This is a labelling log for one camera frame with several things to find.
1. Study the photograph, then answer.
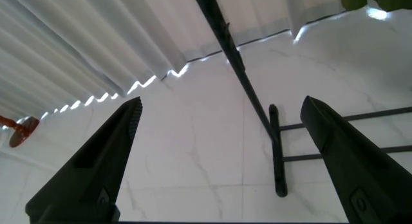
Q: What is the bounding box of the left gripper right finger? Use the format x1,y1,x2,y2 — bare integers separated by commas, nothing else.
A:
300,95,412,224

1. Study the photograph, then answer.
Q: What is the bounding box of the black clothes rack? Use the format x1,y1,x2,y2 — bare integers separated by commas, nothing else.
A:
192,0,412,198

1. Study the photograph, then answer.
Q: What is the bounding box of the white curtain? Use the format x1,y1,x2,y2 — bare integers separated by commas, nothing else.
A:
0,0,348,130

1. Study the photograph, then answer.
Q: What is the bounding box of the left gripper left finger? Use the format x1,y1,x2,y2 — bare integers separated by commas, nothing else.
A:
24,96,144,224

